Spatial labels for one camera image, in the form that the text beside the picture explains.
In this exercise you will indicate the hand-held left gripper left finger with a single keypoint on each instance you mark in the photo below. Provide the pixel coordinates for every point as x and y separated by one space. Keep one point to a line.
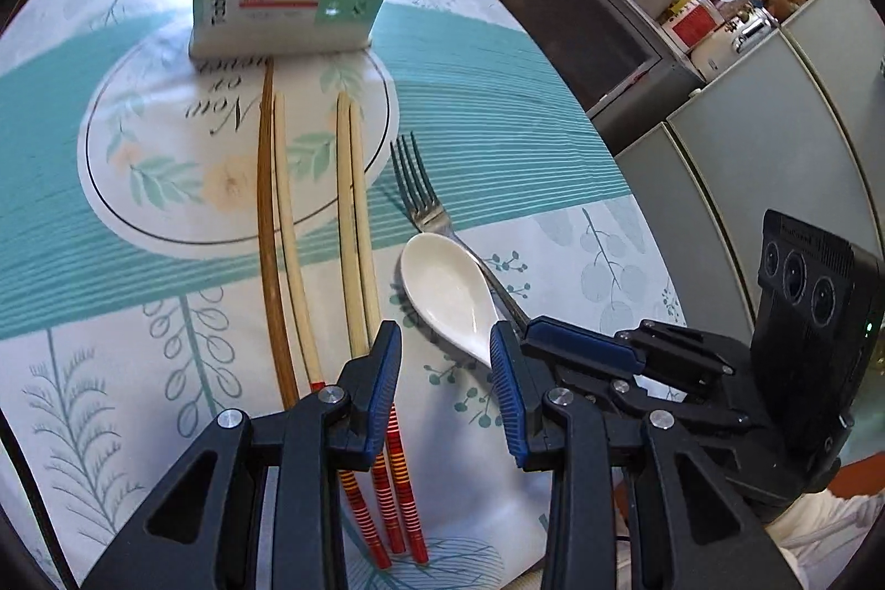
384 382

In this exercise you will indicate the small steel pot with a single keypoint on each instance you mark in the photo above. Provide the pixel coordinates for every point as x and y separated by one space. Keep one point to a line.
750 30

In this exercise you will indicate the grey built-in kitchen appliance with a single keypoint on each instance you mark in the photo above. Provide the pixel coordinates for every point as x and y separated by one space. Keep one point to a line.
588 23

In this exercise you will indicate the red striped bamboo chopstick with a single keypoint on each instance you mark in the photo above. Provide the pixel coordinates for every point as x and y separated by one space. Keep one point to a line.
363 230
294 272
348 217

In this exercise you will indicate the long brown wooden chopstick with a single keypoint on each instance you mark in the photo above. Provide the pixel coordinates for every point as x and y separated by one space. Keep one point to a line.
266 230

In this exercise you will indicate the teal floral printed tablecloth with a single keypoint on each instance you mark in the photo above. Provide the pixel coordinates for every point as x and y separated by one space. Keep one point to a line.
518 113

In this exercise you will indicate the red label container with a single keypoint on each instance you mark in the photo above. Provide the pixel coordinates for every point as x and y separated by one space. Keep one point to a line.
691 24

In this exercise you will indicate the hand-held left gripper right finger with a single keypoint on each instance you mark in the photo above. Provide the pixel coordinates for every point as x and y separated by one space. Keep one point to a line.
508 396

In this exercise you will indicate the white ceramic spoon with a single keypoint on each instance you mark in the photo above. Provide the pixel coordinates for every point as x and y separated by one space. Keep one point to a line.
442 286

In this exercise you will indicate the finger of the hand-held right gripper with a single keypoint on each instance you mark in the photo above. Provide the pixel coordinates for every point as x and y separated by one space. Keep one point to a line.
588 344
677 402

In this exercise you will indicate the grey refrigerator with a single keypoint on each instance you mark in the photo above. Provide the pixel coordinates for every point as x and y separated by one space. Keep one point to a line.
747 134

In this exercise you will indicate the steel fork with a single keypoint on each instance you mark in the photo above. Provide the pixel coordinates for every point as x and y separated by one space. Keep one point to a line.
418 196

